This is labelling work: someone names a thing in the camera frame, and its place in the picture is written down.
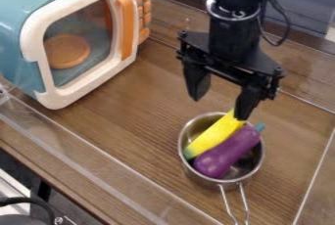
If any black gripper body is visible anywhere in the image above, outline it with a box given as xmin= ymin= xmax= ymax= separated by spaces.
xmin=177 ymin=0 xmax=285 ymax=101

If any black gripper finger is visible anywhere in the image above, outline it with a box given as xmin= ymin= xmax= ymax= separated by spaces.
xmin=234 ymin=85 xmax=262 ymax=120
xmin=183 ymin=60 xmax=210 ymax=101

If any yellow toy banana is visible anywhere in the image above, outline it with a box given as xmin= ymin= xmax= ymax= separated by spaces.
xmin=182 ymin=110 xmax=245 ymax=159

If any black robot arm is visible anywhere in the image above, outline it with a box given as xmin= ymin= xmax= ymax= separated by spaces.
xmin=177 ymin=0 xmax=285 ymax=120

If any silver metal pot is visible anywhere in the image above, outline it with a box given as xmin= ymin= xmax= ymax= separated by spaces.
xmin=178 ymin=112 xmax=264 ymax=225

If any purple toy eggplant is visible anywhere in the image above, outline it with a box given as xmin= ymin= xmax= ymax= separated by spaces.
xmin=193 ymin=123 xmax=265 ymax=179

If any blue toy microwave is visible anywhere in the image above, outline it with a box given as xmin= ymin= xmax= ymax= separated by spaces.
xmin=0 ymin=0 xmax=151 ymax=110

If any clear acrylic barrier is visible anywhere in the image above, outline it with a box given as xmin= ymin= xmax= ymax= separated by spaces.
xmin=0 ymin=85 xmax=223 ymax=225

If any black cable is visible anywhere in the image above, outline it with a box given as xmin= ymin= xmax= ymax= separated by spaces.
xmin=256 ymin=0 xmax=293 ymax=47

